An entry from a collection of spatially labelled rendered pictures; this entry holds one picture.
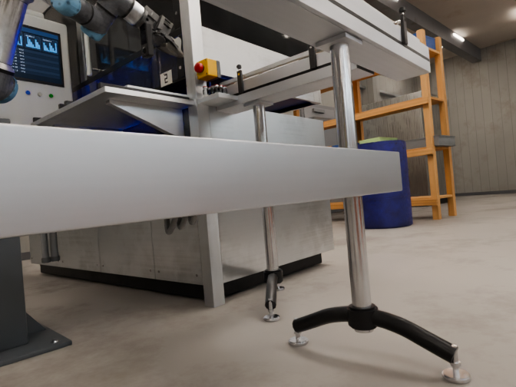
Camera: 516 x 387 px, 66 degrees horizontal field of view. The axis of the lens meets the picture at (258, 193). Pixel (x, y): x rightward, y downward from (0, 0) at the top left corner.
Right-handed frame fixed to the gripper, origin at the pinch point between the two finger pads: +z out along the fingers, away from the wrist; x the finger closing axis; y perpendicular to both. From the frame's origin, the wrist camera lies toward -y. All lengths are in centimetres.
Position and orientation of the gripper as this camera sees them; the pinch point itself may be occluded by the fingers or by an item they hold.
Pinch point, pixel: (180, 56)
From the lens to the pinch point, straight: 165.8
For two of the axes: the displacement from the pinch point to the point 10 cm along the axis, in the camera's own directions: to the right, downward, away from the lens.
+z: 6.3, 3.8, 6.8
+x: -7.5, 0.7, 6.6
